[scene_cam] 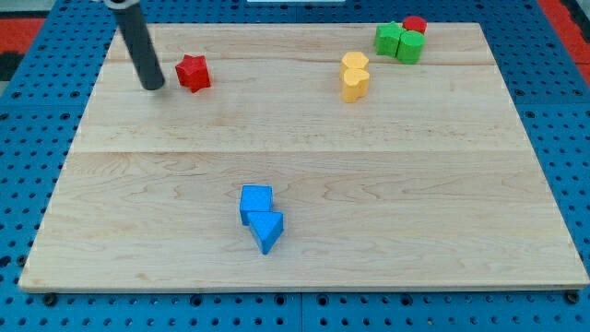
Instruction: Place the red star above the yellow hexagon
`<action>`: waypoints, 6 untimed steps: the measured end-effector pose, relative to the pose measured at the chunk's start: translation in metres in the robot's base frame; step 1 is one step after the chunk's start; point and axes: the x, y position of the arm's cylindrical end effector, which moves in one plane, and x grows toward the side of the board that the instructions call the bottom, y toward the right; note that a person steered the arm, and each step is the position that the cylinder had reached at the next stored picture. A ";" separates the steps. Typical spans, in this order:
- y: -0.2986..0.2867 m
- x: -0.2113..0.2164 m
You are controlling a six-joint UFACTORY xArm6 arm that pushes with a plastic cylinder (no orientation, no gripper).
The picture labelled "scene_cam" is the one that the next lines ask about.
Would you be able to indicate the blue triangle block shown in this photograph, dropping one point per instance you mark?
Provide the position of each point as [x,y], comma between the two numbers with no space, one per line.
[266,227]

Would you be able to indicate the blue cube block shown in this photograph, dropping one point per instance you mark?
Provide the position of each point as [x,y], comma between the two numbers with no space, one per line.
[255,198]

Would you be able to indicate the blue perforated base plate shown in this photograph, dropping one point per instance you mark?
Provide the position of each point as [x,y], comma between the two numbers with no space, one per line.
[46,96]

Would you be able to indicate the red cylinder block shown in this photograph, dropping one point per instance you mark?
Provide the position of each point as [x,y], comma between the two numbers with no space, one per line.
[415,23]

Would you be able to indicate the green star block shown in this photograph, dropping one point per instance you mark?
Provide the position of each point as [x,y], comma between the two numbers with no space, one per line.
[387,38]

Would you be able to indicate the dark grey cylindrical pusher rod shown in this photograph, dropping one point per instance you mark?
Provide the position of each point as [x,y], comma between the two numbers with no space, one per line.
[134,29]

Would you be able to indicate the yellow hexagon block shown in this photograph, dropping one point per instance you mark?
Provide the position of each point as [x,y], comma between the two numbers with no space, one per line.
[353,60]

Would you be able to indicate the yellow heart block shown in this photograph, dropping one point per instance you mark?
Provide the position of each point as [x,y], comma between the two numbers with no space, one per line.
[355,84]

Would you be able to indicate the green cylinder block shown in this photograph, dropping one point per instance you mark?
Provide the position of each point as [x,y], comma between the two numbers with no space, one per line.
[410,47]

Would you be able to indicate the red star block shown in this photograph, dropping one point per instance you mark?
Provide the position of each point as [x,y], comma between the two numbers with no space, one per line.
[192,73]

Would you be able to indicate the light wooden board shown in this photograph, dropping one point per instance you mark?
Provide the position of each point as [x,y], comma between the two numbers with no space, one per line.
[427,183]

